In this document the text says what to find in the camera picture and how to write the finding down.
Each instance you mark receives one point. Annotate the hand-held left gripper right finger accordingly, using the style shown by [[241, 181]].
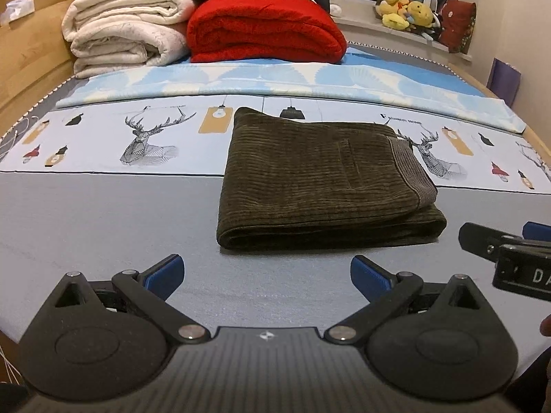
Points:
[[368, 277]]

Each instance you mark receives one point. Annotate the deer print bed sheet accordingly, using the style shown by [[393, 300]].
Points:
[[107, 206]]

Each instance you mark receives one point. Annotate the dark red cushion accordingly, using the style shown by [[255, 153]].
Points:
[[458, 26]]

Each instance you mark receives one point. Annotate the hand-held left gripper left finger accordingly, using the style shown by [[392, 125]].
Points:
[[165, 273]]

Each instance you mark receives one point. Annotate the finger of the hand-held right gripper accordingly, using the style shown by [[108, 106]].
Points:
[[538, 230], [480, 238]]

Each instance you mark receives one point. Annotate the red fluffy folded blanket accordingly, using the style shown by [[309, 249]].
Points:
[[262, 30]]

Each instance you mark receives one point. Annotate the cream folded blanket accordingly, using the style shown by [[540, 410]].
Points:
[[125, 34]]

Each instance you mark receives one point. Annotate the yellow duck plush toy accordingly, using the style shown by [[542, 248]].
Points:
[[394, 10]]

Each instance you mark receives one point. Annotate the yellow bear plush toy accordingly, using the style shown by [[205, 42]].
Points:
[[421, 13]]

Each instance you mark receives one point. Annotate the light blue patterned blanket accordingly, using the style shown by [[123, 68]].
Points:
[[301, 77]]

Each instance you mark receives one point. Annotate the purple board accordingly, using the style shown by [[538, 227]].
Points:
[[504, 81]]

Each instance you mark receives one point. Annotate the person's right hand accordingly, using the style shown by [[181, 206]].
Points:
[[546, 326]]

